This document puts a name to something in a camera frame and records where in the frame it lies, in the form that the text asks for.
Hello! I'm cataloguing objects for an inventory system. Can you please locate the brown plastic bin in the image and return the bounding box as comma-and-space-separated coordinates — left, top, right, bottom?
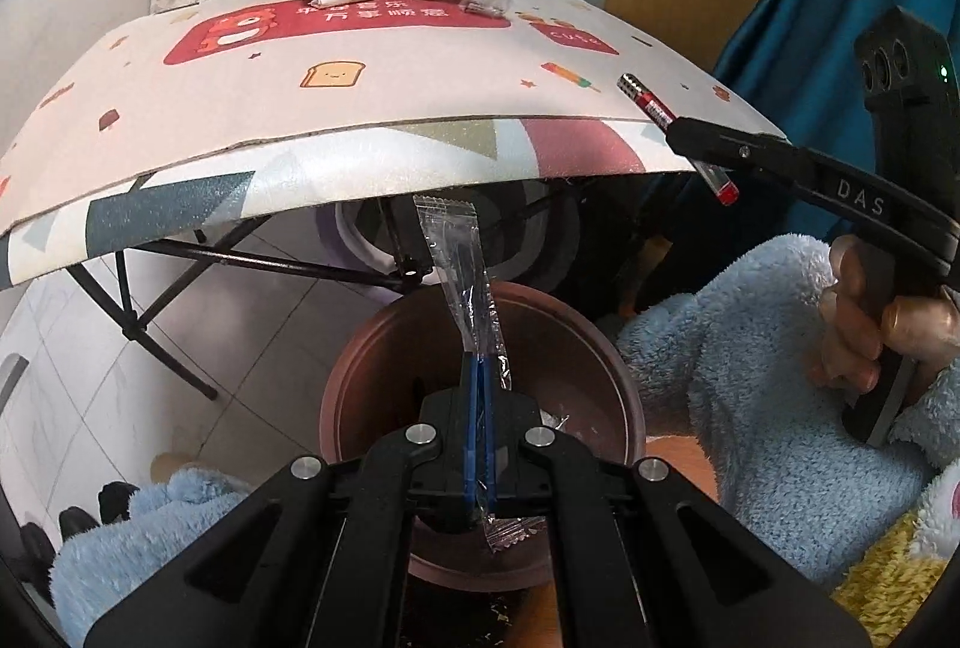
319, 280, 646, 593

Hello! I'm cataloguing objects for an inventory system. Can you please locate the clear plastic wrapper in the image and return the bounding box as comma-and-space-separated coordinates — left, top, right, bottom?
412, 194, 545, 555

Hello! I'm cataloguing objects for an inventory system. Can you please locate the cartoon printed table mat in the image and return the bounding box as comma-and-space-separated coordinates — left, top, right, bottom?
0, 0, 787, 221

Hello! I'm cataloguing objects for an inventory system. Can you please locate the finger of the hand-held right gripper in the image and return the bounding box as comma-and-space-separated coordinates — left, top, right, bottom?
666, 115, 811, 184

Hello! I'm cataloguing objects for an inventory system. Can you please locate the yellow white plush cloth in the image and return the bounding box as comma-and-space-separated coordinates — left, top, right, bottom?
825, 457, 960, 648

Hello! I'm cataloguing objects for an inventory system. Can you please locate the person's right hand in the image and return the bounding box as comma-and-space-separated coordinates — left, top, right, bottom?
808, 234, 960, 395

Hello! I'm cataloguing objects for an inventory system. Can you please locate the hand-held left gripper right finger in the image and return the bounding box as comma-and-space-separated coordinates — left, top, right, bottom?
484, 355, 875, 648

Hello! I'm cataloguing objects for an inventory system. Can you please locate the patterned folding table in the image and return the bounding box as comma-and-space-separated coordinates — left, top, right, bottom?
0, 0, 788, 403

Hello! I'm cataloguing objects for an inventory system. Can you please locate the red silver battery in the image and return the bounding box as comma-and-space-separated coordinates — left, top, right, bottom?
616, 72, 741, 208

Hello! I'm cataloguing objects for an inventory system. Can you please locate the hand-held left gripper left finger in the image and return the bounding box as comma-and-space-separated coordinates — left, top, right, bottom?
82, 352, 481, 648

